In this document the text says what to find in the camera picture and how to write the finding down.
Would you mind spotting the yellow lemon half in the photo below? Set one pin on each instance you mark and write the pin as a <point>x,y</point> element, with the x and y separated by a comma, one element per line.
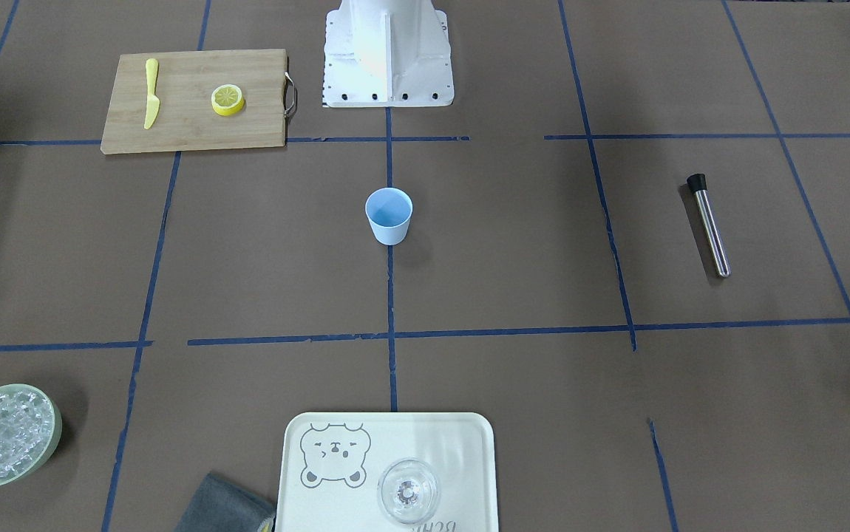
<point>227,100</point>

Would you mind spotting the steel muddler black tip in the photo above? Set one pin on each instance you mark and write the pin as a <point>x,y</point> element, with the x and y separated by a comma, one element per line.
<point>697,185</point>

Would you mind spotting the light blue cup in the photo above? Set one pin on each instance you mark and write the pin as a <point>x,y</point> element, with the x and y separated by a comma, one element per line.
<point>389,212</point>

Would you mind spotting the white bear tray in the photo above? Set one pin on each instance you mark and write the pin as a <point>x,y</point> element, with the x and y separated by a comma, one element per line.
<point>332,463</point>

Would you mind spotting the clear wine glass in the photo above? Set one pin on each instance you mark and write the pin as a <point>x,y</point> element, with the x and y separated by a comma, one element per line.
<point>409,492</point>

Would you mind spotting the wooden cutting board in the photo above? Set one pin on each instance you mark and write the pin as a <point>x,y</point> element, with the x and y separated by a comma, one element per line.
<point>186,122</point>

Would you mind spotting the yellow plastic knife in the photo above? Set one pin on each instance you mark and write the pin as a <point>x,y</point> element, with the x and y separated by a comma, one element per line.
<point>152,100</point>

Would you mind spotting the grey folded cloth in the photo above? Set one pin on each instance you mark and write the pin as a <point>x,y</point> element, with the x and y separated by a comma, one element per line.
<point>220,505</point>

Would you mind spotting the green bowl of ice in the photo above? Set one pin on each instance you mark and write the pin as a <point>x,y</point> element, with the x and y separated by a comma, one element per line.
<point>30,430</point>

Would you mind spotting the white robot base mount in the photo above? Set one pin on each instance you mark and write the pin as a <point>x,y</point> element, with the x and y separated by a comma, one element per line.
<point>387,54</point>

